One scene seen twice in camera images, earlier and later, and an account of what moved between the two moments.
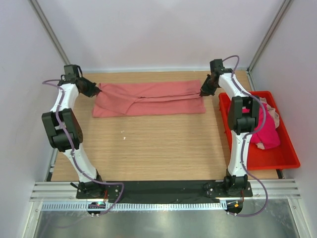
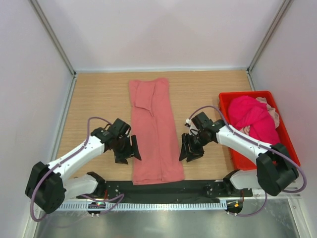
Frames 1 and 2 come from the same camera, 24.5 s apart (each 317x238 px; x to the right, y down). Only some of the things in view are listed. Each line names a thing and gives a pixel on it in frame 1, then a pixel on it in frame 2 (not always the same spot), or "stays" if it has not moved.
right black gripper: x=208 y=87 → x=194 y=145
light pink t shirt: x=275 y=116 stays
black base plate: x=218 y=190 stays
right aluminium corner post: x=286 y=5 stays
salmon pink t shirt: x=148 y=97 → x=155 y=152
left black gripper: x=89 y=89 → x=127 y=149
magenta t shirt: x=268 y=137 stays
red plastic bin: x=285 y=156 stays
